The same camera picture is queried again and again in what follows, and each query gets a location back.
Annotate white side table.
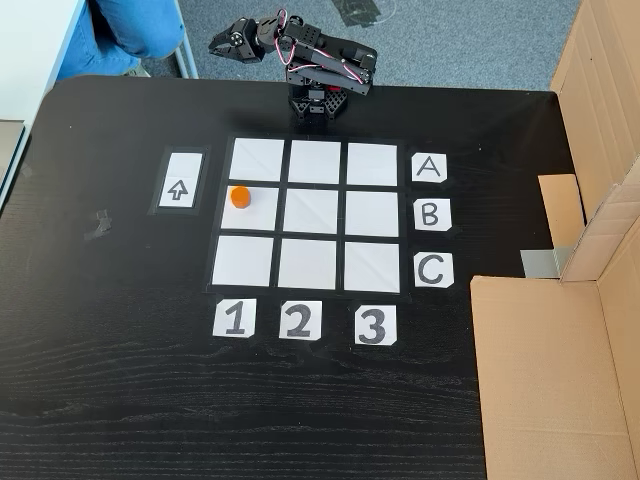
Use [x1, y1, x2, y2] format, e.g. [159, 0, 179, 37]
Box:
[0, 0, 91, 211]

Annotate white paper grid square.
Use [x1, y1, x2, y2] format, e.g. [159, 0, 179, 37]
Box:
[288, 140, 342, 184]
[344, 190, 400, 237]
[343, 242, 401, 293]
[211, 235, 275, 288]
[220, 186, 280, 232]
[346, 142, 399, 187]
[283, 188, 337, 234]
[277, 238, 337, 290]
[229, 138, 285, 182]

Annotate paper sheet letter B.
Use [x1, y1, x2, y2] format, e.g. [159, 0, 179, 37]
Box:
[414, 198, 453, 232]

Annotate person's legs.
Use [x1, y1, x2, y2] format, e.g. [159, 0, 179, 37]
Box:
[58, 0, 184, 79]

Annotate paper sheet number 3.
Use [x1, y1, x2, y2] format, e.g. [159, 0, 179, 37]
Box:
[354, 305, 398, 346]

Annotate paper sheet letter C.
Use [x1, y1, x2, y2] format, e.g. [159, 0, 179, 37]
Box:
[414, 252, 455, 289]

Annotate white red servo wire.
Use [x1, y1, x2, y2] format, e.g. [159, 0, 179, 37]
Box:
[272, 8, 297, 67]

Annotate white metal leg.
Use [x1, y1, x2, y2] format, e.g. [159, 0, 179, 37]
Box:
[172, 30, 200, 80]

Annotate white arrow paper sheet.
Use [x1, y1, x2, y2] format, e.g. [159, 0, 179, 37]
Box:
[158, 152, 204, 209]

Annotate paper sheet number 2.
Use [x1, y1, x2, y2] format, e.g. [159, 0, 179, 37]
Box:
[279, 300, 324, 341]

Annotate dark floor tape patch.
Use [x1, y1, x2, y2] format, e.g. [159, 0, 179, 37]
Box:
[332, 0, 385, 29]

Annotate paper sheet letter A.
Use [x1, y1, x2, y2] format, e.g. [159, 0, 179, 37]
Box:
[412, 153, 448, 186]

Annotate paper sheet number 1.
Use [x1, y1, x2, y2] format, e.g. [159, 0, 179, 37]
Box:
[212, 298, 258, 339]

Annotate black tape grid frame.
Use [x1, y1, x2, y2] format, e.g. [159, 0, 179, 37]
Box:
[203, 133, 412, 301]

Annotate large brown cardboard screen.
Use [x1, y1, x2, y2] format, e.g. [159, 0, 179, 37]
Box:
[469, 0, 640, 480]

